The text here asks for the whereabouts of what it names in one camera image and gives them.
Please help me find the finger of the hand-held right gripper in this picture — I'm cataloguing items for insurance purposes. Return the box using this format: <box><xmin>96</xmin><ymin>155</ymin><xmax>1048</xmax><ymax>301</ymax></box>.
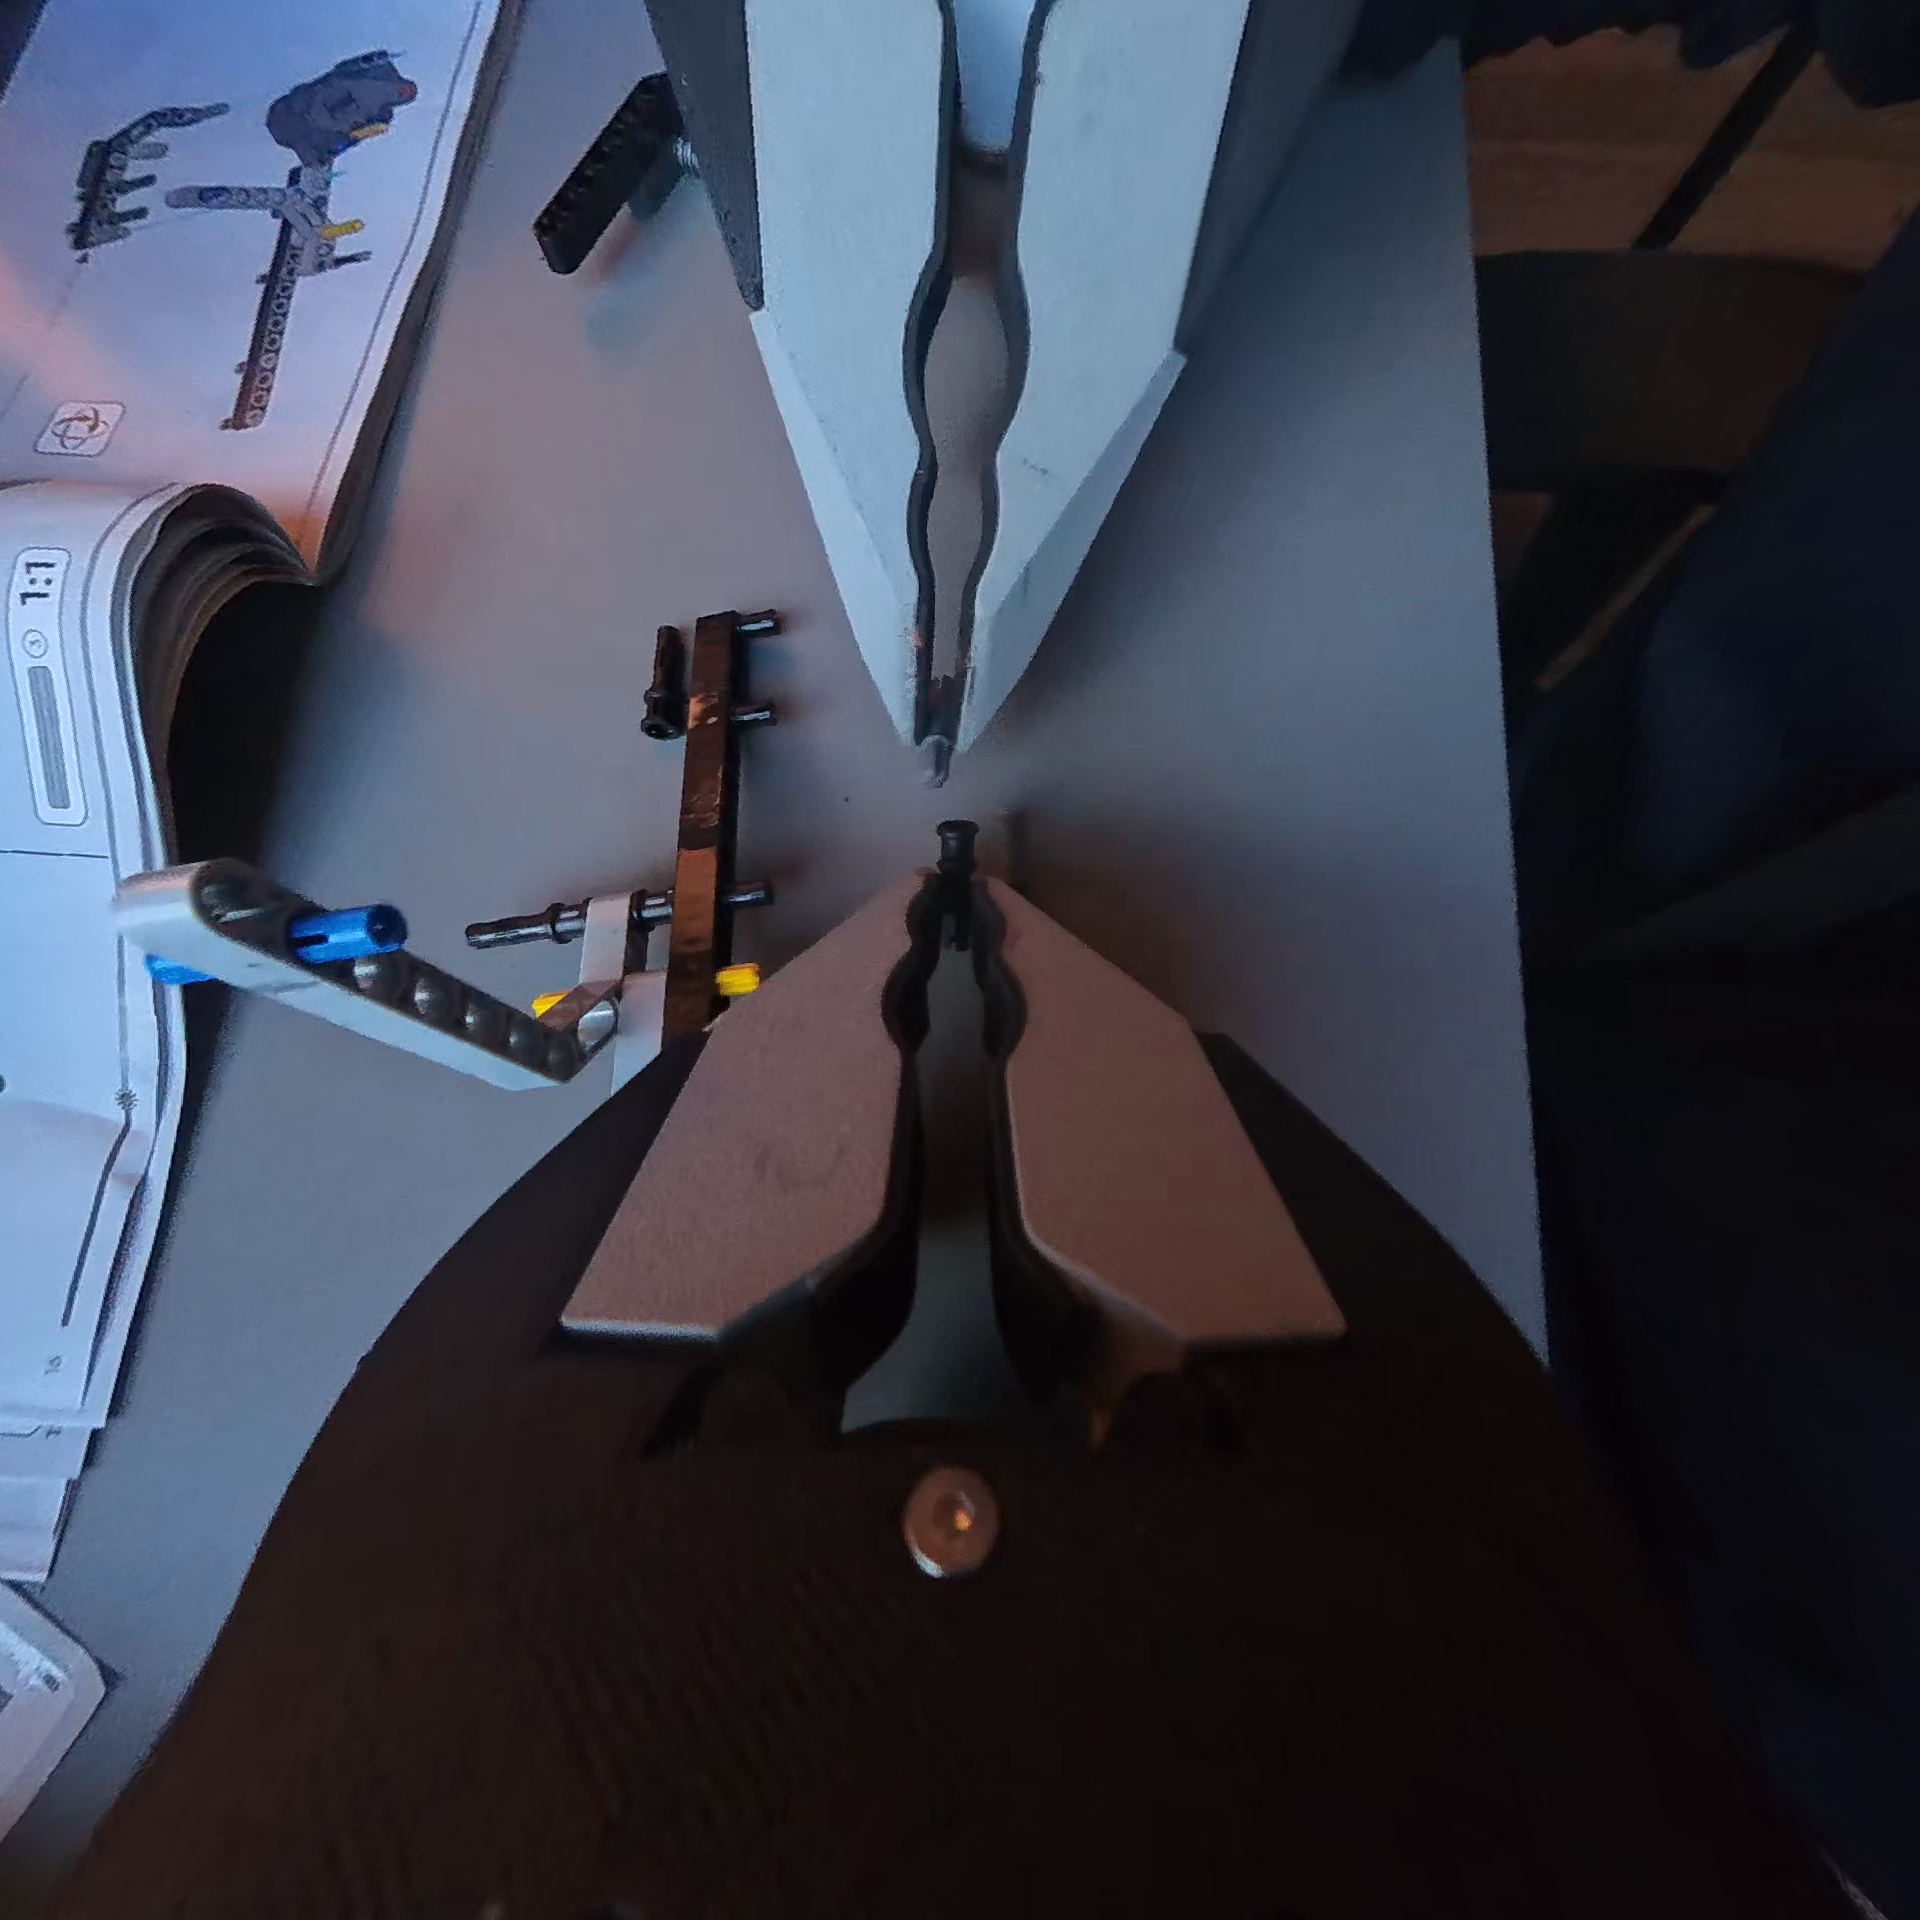
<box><xmin>645</xmin><ymin>0</ymin><xmax>963</xmax><ymax>751</ymax></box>
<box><xmin>931</xmin><ymin>0</ymin><xmax>1354</xmax><ymax>752</ymax></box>

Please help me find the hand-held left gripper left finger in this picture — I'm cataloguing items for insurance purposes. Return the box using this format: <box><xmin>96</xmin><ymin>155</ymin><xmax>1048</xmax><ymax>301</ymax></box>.
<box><xmin>561</xmin><ymin>866</ymin><xmax>958</xmax><ymax>1391</ymax></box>

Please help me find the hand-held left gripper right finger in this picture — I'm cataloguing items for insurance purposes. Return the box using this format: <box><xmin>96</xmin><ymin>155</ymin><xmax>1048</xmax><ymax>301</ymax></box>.
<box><xmin>961</xmin><ymin>874</ymin><xmax>1347</xmax><ymax>1434</ymax></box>

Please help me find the lego beam assembly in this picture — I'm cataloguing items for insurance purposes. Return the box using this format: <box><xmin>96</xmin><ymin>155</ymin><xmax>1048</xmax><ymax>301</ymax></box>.
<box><xmin>112</xmin><ymin>608</ymin><xmax>784</xmax><ymax>1088</ymax></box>

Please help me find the black lego beam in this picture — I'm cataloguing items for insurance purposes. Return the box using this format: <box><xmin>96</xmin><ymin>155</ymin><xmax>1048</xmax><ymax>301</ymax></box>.
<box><xmin>533</xmin><ymin>71</ymin><xmax>707</xmax><ymax>280</ymax></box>

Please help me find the lego instruction booklet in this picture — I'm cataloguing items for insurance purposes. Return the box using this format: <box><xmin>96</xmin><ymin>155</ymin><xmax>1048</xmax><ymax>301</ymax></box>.
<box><xmin>0</xmin><ymin>0</ymin><xmax>529</xmax><ymax>1584</ymax></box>

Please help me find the dark chair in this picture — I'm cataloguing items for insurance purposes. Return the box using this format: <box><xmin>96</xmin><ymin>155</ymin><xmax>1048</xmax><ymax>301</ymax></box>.
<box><xmin>1477</xmin><ymin>29</ymin><xmax>1893</xmax><ymax>693</ymax></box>

